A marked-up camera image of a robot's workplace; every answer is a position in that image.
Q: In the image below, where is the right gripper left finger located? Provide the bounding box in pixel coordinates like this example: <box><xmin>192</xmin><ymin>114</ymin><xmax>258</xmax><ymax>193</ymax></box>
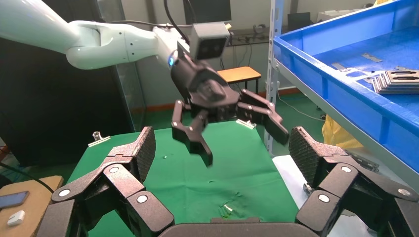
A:
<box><xmin>36</xmin><ymin>126</ymin><xmax>175</xmax><ymax>237</ymax></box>

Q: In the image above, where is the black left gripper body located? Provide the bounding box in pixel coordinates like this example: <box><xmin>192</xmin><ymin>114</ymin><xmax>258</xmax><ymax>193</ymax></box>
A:
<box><xmin>170</xmin><ymin>53</ymin><xmax>242</xmax><ymax>124</ymax></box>

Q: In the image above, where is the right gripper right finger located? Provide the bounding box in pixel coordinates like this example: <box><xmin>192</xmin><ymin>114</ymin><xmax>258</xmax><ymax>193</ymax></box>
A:
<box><xmin>289</xmin><ymin>126</ymin><xmax>419</xmax><ymax>237</ymax></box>

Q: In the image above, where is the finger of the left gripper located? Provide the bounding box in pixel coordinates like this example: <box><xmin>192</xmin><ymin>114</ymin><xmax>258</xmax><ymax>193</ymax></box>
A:
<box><xmin>171</xmin><ymin>99</ymin><xmax>214</xmax><ymax>168</ymax></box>
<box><xmin>236</xmin><ymin>89</ymin><xmax>290</xmax><ymax>146</ymax></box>

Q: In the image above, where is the blue plastic tray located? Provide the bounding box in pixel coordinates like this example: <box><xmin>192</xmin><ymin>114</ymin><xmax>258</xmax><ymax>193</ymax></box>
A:
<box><xmin>273</xmin><ymin>0</ymin><xmax>419</xmax><ymax>174</ymax></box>

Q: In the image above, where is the white box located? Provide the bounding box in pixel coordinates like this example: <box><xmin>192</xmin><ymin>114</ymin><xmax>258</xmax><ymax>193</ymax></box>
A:
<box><xmin>316</xmin><ymin>9</ymin><xmax>352</xmax><ymax>23</ymax></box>

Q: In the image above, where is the small wooden table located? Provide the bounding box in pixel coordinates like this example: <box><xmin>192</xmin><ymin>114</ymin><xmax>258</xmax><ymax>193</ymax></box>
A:
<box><xmin>216</xmin><ymin>66</ymin><xmax>262</xmax><ymax>95</ymax></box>

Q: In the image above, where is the yellow plastic bag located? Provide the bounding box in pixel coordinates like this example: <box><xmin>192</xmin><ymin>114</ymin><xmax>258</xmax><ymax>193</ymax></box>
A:
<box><xmin>322</xmin><ymin>114</ymin><xmax>364</xmax><ymax>151</ymax></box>

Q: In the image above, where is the white paper sheet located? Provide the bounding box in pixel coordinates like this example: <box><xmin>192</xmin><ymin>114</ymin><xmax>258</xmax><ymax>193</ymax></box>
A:
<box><xmin>272</xmin><ymin>154</ymin><xmax>393</xmax><ymax>237</ymax></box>

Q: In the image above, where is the grey metal shelf beam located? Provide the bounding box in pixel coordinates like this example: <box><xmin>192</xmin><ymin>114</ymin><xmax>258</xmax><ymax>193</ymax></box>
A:
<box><xmin>275</xmin><ymin>59</ymin><xmax>419</xmax><ymax>192</ymax></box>

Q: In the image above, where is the black computer monitor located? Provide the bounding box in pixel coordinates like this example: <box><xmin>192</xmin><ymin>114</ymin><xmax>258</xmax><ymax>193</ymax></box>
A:
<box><xmin>182</xmin><ymin>0</ymin><xmax>232</xmax><ymax>25</ymax></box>

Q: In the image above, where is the wooden board stool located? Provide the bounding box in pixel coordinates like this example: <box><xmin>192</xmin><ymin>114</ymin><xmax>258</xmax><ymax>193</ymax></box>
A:
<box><xmin>0</xmin><ymin>175</ymin><xmax>64</xmax><ymax>237</ymax></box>

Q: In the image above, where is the small black monitor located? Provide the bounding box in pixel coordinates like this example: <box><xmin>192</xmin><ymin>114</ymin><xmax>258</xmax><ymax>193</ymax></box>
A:
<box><xmin>287</xmin><ymin>12</ymin><xmax>313</xmax><ymax>32</ymax></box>

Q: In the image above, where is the stack of grey metal plates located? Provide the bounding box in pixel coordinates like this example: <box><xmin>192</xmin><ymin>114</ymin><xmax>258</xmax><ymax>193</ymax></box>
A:
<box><xmin>372</xmin><ymin>77</ymin><xmax>419</xmax><ymax>95</ymax></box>

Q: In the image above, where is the silver I/O shield plate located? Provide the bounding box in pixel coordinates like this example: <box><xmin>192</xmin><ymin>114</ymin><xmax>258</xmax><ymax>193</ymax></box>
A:
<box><xmin>376</xmin><ymin>75</ymin><xmax>419</xmax><ymax>92</ymax></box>
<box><xmin>383</xmin><ymin>69</ymin><xmax>419</xmax><ymax>87</ymax></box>
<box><xmin>379</xmin><ymin>73</ymin><xmax>419</xmax><ymax>89</ymax></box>

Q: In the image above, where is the blue smartphone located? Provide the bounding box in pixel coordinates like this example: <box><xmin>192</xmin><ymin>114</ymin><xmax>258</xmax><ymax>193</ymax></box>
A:
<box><xmin>0</xmin><ymin>191</ymin><xmax>30</xmax><ymax>210</ymax></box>

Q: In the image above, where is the white charger adapter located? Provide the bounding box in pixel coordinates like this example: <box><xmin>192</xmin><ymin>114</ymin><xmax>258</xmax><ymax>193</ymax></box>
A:
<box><xmin>6</xmin><ymin>210</ymin><xmax>26</xmax><ymax>227</ymax></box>

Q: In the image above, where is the long perforated metal rail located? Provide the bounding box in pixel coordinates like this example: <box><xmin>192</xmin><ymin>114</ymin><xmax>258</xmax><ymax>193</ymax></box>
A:
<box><xmin>347</xmin><ymin>150</ymin><xmax>380</xmax><ymax>172</ymax></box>

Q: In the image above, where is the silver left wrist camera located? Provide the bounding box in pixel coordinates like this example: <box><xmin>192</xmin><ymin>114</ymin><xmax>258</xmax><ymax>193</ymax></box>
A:
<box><xmin>189</xmin><ymin>22</ymin><xmax>231</xmax><ymax>61</ymax></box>

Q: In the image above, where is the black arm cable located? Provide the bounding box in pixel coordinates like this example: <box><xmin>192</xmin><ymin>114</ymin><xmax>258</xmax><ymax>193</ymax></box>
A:
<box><xmin>108</xmin><ymin>0</ymin><xmax>197</xmax><ymax>45</ymax></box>

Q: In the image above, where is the perforated grey shelf post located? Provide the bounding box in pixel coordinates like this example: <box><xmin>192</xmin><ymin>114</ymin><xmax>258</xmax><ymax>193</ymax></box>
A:
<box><xmin>265</xmin><ymin>0</ymin><xmax>286</xmax><ymax>155</ymax></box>

